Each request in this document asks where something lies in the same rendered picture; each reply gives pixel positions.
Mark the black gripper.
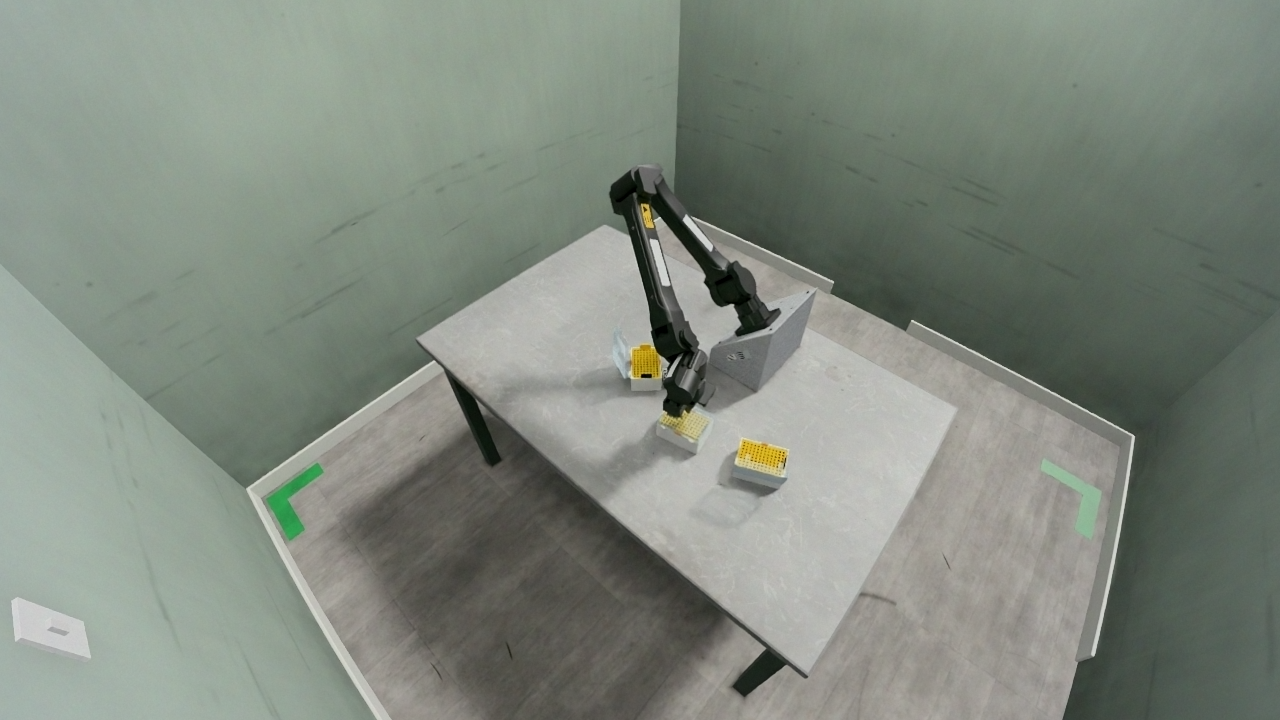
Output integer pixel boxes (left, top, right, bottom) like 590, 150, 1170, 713
685, 382, 716, 414

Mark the white pipette tip box with clear lid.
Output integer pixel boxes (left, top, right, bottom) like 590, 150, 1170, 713
612, 325, 662, 391

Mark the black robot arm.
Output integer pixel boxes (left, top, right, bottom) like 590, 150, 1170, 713
609, 163, 782, 419

